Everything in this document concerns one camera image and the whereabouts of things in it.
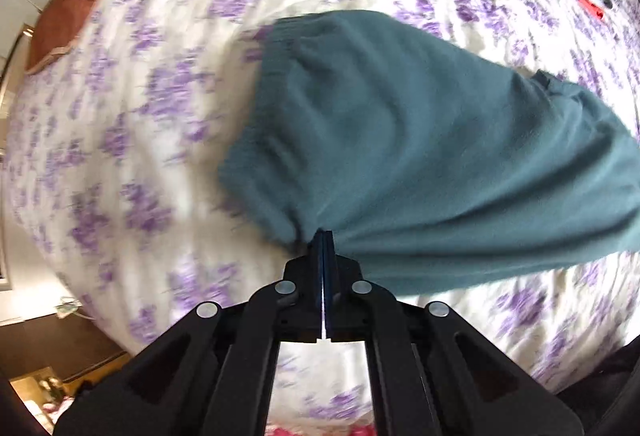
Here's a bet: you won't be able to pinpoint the dark wooden cabinet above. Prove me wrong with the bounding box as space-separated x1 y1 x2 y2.
0 311 132 392

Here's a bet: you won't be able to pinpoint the brown pillow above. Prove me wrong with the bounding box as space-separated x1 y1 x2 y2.
25 0 101 76

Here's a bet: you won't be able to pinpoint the teal green pants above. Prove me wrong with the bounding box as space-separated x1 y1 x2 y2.
218 11 640 298

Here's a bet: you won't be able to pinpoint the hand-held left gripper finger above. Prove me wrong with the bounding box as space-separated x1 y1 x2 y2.
325 229 586 436
52 230 326 436

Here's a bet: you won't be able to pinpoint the purple floral bed sheet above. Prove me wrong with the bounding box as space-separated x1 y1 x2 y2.
2 0 640 436

